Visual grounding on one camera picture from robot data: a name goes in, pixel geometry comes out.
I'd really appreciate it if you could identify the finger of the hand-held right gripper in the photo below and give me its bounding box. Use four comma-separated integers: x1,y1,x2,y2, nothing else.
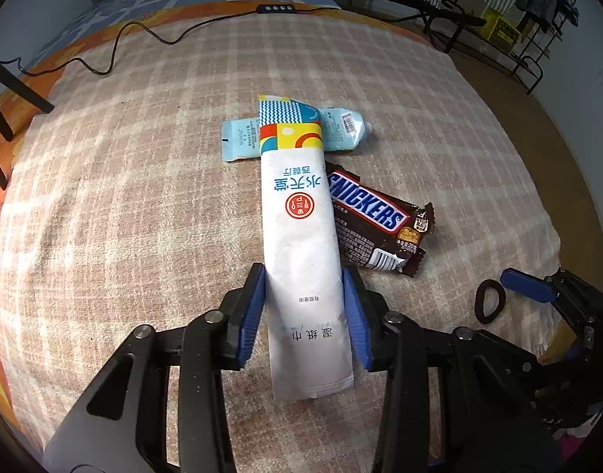
501,267,559,305

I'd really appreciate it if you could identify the black tripod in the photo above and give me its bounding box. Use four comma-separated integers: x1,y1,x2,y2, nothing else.
0,52,55,190

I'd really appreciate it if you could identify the black power cable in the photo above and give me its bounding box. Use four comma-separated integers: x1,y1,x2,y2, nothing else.
0,7,263,77

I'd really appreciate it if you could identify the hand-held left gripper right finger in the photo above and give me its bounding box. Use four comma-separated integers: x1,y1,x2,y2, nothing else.
342,266,563,473

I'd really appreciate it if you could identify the black metal clothes rack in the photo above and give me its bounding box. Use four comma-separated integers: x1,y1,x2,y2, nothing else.
424,0,585,94

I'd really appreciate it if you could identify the brown chocolate bar wrapper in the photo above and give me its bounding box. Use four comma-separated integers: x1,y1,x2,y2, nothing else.
326,162,436,277

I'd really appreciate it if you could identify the light blue squeeze tube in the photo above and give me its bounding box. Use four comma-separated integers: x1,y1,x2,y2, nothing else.
220,106,374,163

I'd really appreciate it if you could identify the black hair tie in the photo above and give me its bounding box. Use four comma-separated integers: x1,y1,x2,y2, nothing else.
474,279,508,326

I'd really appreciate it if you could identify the yellow plastic crate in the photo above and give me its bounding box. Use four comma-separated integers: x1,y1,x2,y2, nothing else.
479,7,521,55

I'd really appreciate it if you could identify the beige checked blanket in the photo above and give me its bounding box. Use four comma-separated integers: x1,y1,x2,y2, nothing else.
0,7,563,473

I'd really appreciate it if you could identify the long white wipe packet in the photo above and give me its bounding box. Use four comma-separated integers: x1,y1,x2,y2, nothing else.
257,93,356,402

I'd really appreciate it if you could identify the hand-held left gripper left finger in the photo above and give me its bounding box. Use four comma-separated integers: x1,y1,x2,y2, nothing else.
45,262,268,473

